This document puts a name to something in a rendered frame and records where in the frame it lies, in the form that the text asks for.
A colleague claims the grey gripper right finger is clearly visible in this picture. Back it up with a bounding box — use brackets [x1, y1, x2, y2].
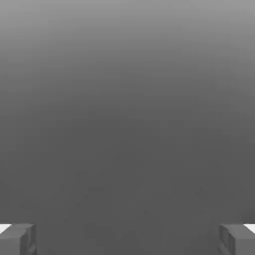
[218, 223, 255, 255]

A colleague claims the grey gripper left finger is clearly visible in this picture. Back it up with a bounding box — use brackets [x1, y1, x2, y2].
[0, 223, 38, 255]

